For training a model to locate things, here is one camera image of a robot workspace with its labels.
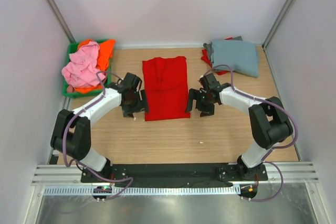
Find folded red t-shirt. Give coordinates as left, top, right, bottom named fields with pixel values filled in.
left=201, top=43, right=228, bottom=76

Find pink t-shirt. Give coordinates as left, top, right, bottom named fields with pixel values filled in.
left=61, top=41, right=104, bottom=88

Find folded grey-blue t-shirt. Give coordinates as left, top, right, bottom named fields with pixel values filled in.
left=211, top=39, right=259, bottom=78

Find red t-shirt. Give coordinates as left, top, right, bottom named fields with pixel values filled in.
left=142, top=56, right=191, bottom=121
left=201, top=43, right=228, bottom=76

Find left aluminium corner post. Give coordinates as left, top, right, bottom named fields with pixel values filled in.
left=45, top=0, right=76, bottom=43

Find green plastic bin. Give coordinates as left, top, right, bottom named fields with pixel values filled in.
left=61, top=39, right=116, bottom=98

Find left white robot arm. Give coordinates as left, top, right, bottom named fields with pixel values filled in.
left=50, top=72, right=149, bottom=182

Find right aluminium corner post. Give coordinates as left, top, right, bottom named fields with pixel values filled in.
left=262, top=0, right=296, bottom=51

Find orange t-shirt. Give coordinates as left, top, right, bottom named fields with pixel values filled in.
left=74, top=39, right=116, bottom=94

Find aluminium corner post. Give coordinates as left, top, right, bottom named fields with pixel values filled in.
left=262, top=0, right=296, bottom=51
left=45, top=0, right=76, bottom=43

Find slotted cable duct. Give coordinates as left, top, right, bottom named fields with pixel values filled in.
left=44, top=185, right=240, bottom=196

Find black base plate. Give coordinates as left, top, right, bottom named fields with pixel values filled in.
left=80, top=163, right=269, bottom=188

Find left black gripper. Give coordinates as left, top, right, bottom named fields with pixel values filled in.
left=122, top=89, right=149, bottom=118

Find folded dark grey t-shirt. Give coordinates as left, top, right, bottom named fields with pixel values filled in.
left=201, top=36, right=243, bottom=67

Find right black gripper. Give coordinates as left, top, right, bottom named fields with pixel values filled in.
left=185, top=88, right=216, bottom=116

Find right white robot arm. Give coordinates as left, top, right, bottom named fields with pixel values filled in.
left=186, top=73, right=293, bottom=180

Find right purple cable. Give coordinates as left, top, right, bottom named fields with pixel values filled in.
left=203, top=64, right=300, bottom=203

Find right aluminium rail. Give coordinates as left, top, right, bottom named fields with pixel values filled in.
left=265, top=162, right=319, bottom=183

